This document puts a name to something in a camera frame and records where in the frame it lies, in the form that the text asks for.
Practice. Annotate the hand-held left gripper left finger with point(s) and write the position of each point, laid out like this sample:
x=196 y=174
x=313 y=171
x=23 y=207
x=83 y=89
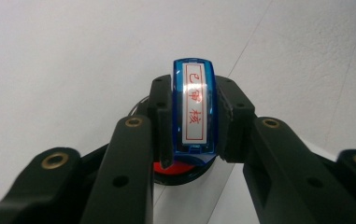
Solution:
x=125 y=174

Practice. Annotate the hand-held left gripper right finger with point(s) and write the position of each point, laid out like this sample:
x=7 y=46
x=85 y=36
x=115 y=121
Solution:
x=278 y=168

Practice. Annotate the blue stamp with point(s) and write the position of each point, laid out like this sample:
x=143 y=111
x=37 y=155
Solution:
x=194 y=105

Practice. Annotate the round red ink pad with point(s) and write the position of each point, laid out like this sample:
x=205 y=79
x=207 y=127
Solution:
x=178 y=174

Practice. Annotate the white paper sheet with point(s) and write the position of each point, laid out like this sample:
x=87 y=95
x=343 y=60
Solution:
x=228 y=199

